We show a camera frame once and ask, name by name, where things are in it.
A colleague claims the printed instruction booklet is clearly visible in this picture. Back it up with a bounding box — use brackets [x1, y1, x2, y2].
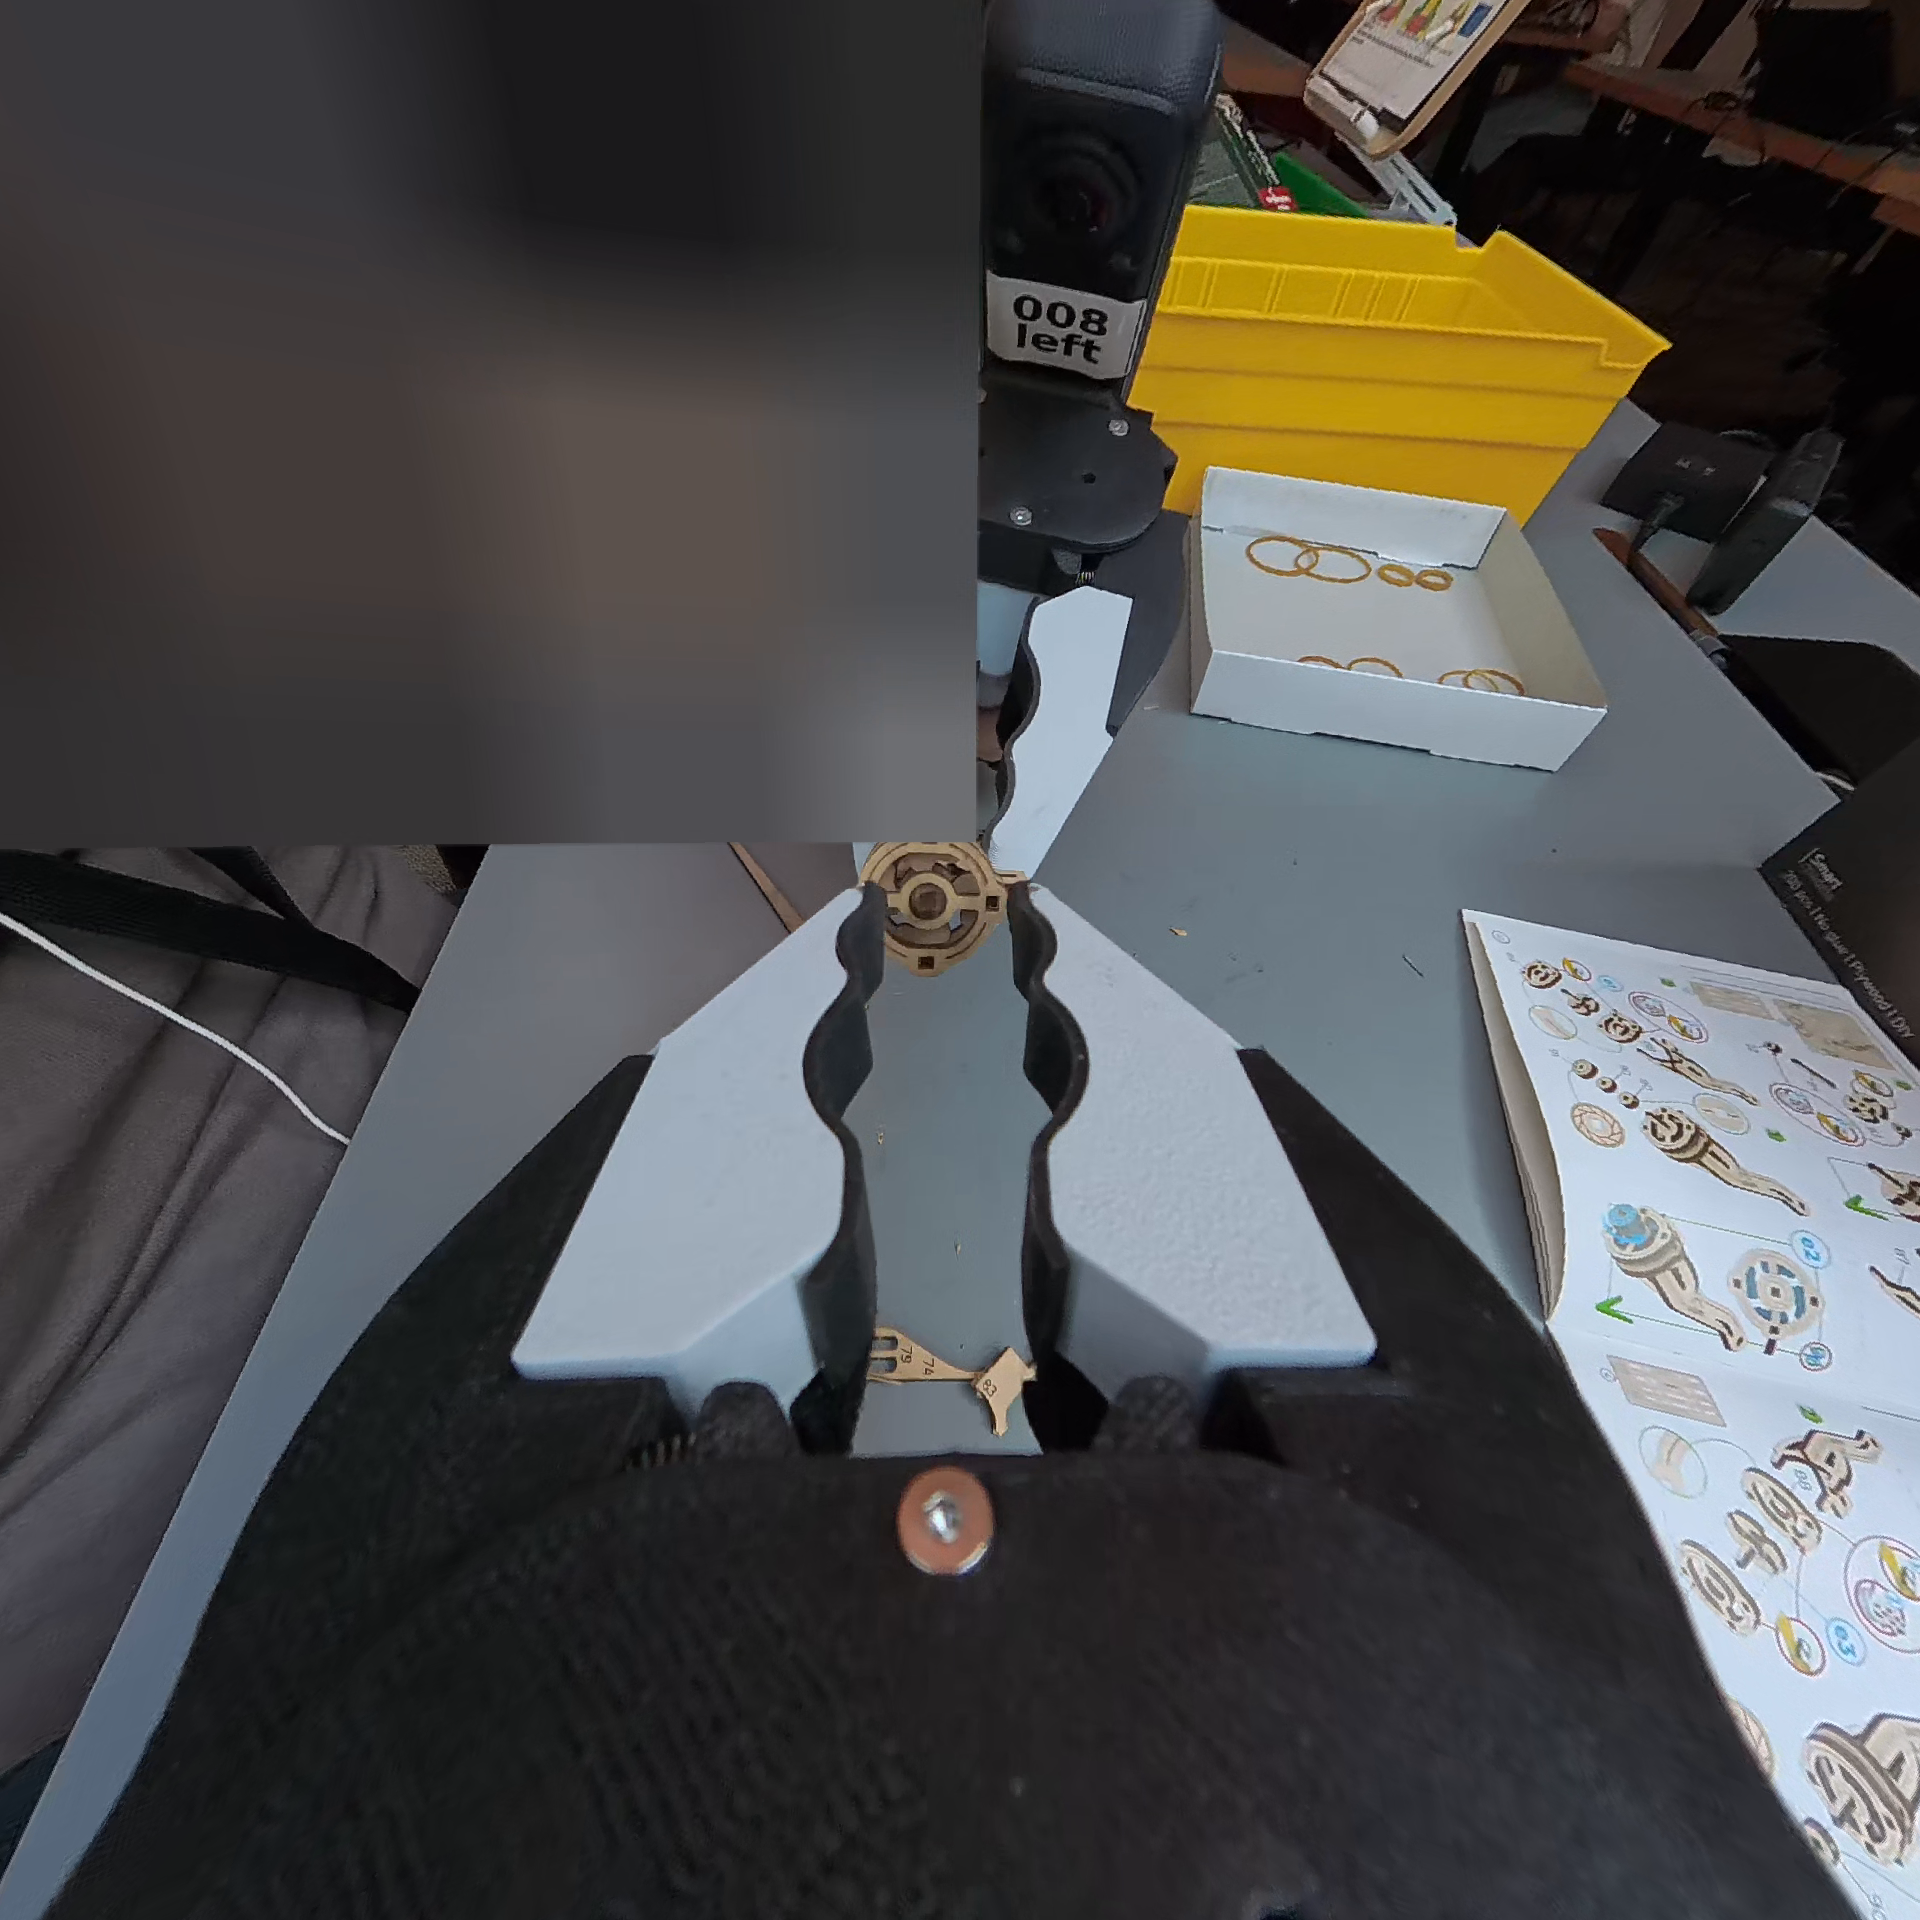
[1462, 906, 1920, 1920]

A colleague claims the yellow plastic bin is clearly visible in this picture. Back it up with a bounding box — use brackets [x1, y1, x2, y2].
[1124, 202, 1673, 527]

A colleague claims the black cardboard box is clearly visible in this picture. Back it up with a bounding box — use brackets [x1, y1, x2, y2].
[1760, 767, 1920, 1051]

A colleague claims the wooden wheel assembly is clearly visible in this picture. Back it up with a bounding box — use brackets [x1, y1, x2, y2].
[858, 839, 1030, 979]

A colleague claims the small black adapter box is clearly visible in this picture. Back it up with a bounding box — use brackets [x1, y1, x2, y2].
[1604, 423, 1773, 544]

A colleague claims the black slanted device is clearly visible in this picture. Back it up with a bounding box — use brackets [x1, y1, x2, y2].
[1695, 430, 1846, 615]

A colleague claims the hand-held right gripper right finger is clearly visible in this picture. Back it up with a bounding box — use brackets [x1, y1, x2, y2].
[1005, 881, 1380, 1396]

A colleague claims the black strap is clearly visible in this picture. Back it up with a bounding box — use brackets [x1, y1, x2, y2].
[0, 847, 423, 1012]

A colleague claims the green box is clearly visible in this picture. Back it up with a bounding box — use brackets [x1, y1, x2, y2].
[1212, 90, 1368, 224]

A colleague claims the white cardboard tray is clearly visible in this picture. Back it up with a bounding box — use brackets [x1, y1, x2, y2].
[1189, 463, 1610, 774]

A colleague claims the wooden framed printed board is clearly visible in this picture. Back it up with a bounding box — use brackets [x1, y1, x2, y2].
[1300, 0, 1520, 162]

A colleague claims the thin white cable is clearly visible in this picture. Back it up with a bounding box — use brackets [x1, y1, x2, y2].
[0, 912, 356, 1147]

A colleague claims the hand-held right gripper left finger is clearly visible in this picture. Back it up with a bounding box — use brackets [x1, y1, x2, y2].
[514, 881, 886, 1452]

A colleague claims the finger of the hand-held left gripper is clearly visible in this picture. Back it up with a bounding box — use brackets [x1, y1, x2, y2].
[979, 582, 1036, 711]
[989, 583, 1133, 878]

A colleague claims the wooden bench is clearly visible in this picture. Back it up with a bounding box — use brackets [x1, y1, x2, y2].
[1500, 0, 1920, 241]

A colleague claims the brown pen-like tool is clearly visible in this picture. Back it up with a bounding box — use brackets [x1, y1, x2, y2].
[1594, 524, 1725, 648]

